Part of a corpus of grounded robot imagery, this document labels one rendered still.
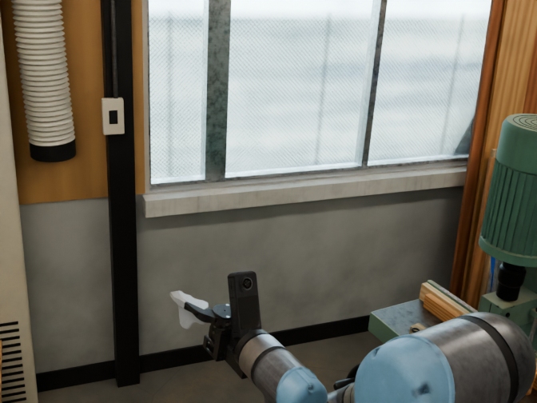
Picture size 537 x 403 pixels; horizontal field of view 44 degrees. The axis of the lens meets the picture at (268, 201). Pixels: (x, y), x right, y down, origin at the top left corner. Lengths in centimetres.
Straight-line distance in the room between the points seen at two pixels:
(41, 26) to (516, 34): 193
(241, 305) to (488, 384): 49
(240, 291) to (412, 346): 45
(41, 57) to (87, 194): 60
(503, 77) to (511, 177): 160
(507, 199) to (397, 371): 87
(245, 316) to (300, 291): 202
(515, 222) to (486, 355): 80
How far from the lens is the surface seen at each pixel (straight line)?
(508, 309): 168
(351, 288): 326
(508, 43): 307
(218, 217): 280
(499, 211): 156
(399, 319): 186
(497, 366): 78
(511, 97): 314
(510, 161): 151
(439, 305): 188
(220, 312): 116
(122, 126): 245
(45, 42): 227
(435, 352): 74
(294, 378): 101
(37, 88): 231
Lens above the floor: 187
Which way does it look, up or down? 23 degrees down
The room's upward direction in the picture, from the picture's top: 4 degrees clockwise
